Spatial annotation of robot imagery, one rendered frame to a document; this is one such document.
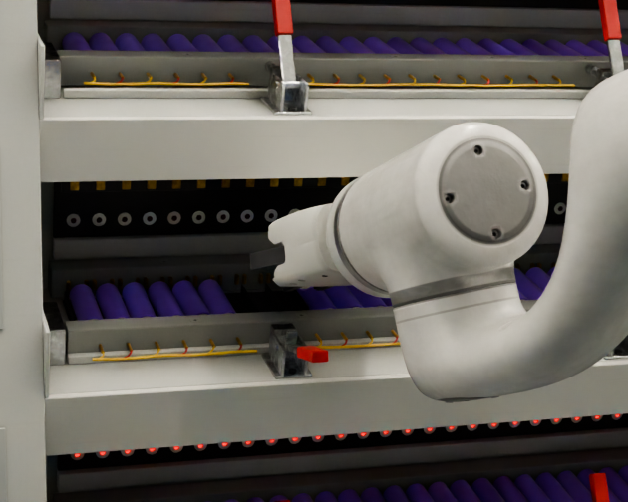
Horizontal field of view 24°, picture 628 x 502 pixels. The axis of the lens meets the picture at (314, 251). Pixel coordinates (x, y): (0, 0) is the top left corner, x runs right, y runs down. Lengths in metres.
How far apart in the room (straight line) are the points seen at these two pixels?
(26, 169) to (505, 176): 0.34
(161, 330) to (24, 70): 0.22
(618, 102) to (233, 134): 0.35
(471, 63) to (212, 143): 0.24
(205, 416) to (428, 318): 0.25
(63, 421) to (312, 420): 0.18
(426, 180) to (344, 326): 0.32
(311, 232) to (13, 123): 0.21
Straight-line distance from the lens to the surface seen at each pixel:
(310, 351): 0.99
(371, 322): 1.11
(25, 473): 1.02
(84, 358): 1.06
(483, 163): 0.82
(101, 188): 1.16
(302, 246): 0.97
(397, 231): 0.84
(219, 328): 1.08
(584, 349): 0.80
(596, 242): 0.76
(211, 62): 1.08
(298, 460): 1.25
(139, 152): 1.01
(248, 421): 1.05
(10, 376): 1.01
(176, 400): 1.03
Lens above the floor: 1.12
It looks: 6 degrees down
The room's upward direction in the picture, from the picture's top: straight up
